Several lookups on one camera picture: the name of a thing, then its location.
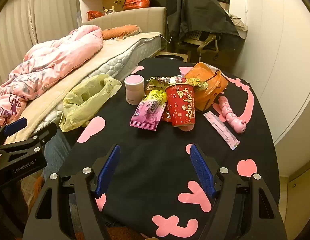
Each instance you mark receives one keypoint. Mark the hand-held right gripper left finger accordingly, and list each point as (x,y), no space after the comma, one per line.
(108,170)

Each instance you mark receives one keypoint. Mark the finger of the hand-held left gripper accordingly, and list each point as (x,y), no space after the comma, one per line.
(44,132)
(16,125)

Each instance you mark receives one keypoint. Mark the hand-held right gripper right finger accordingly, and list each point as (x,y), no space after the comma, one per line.
(202,172)

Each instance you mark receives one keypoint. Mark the yellow plastic bag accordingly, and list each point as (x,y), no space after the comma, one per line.
(79,105)

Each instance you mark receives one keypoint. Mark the thin pink sachet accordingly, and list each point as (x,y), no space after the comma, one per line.
(221,130)

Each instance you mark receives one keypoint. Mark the pink and yellow snack packet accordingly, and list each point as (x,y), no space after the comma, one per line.
(147,115)

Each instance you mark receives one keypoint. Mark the red paper cup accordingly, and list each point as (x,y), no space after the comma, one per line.
(181,105)

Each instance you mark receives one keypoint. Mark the white jar with pink lid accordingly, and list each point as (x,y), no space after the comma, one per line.
(133,90)

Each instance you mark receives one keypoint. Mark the orange plastic bag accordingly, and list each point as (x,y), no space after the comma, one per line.
(207,87)

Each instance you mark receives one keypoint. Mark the gold and red snack wrapper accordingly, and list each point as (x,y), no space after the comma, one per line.
(197,83)

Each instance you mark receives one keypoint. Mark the person's blue jeans leg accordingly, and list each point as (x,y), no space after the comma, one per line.
(54,152)

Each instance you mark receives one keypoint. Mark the brown fleece top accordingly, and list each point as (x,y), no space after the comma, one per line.
(37,192)

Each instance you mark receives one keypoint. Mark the black cloth with pink print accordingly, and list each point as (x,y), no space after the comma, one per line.
(150,160)

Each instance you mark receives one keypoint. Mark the pink caterpillar toy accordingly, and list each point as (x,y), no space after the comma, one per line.
(232,117)

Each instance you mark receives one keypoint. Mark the pink printed quilt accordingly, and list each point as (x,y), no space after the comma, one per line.
(49,60)

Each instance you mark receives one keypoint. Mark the beige bed cover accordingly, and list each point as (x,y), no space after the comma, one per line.
(119,46)

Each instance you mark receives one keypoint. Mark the grey curtains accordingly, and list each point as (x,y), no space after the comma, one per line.
(44,10)

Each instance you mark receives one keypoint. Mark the orange pillow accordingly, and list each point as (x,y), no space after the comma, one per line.
(119,31)

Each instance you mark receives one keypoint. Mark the small red plastic bag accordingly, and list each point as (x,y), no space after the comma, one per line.
(94,15)

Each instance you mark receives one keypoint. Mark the beige office chair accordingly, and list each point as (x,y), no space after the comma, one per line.
(207,42)

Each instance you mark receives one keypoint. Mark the white toy figure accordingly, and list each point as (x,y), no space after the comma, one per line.
(109,11)

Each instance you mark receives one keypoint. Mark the beige padded headboard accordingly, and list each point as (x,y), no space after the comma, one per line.
(140,17)

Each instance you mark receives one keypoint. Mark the beige crumpled cloth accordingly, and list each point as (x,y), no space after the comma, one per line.
(236,21)

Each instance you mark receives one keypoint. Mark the large red plastic bag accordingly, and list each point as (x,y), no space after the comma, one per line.
(136,1)

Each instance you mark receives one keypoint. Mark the black jacket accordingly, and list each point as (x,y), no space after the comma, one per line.
(195,12)

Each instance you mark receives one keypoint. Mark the white board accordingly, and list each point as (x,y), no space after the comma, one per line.
(237,5)

